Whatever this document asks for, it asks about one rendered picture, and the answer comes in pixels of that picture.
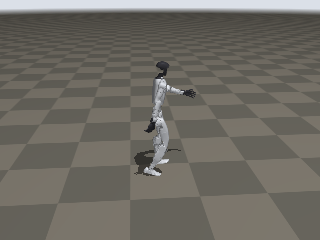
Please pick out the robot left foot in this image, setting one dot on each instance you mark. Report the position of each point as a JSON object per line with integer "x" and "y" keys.
{"x": 164, "y": 161}

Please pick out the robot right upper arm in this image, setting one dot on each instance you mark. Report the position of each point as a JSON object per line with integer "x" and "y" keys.
{"x": 161, "y": 88}

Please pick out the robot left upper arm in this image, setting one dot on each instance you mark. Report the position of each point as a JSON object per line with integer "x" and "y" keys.
{"x": 168, "y": 89}

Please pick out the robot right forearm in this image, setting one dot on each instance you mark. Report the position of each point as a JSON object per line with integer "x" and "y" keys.
{"x": 156, "y": 111}

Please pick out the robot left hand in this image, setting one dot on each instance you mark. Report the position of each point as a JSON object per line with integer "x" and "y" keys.
{"x": 189, "y": 93}

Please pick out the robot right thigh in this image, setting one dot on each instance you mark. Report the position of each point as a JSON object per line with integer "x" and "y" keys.
{"x": 163, "y": 130}

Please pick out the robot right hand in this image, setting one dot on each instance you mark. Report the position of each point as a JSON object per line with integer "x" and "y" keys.
{"x": 151, "y": 127}

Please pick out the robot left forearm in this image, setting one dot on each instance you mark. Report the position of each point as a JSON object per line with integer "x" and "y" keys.
{"x": 176, "y": 91}

